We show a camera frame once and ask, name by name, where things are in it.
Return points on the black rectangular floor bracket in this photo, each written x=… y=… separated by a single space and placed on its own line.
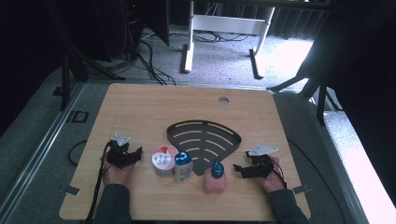
x=74 y=116

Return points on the person's right hand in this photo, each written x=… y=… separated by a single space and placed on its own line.
x=274 y=183

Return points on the pink round jar white lid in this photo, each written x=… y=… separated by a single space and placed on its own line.
x=163 y=160

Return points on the white bottle blue cap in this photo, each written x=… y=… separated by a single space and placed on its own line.
x=183 y=169

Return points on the aluminium floor rail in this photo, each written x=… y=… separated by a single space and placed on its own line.
x=37 y=155

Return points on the dark computer tower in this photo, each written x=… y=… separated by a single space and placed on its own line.
x=118 y=28

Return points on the black metal stand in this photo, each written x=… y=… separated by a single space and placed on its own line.
x=320 y=99

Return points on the grey tape strip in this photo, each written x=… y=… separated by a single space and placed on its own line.
x=301 y=189
x=70 y=190

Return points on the pink bottle teal cap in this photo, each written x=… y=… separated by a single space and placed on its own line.
x=214 y=183

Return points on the white desk frame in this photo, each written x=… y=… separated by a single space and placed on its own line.
x=227 y=24

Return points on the dark pleated curtain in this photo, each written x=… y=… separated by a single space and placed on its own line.
x=299 y=23

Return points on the black fan-shaped slotted shelf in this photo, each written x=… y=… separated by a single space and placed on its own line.
x=202 y=134

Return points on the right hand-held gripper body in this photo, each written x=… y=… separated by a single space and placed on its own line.
x=263 y=166

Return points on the black tripod stand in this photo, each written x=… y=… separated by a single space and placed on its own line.
x=73 y=60

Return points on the person's left hand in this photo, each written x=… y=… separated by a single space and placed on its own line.
x=116 y=176

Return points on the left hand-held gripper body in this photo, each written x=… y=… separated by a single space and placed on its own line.
x=120 y=155

